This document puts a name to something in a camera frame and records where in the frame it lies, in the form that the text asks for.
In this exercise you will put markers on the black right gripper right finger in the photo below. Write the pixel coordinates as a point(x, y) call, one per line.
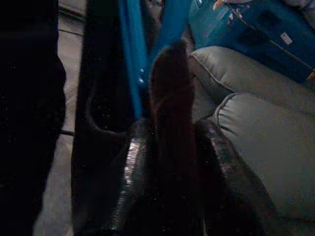
point(172, 123)

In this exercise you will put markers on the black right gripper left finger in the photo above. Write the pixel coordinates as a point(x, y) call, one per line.
point(133, 172)

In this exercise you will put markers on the blue plastic clothes hanger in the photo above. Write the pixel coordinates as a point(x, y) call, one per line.
point(130, 49)

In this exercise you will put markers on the green leather sofa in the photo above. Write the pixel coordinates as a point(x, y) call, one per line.
point(258, 123)

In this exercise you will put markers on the dark navy garment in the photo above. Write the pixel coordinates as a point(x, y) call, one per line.
point(98, 73)

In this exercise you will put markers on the blue storage box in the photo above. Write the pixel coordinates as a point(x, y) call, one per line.
point(246, 29)

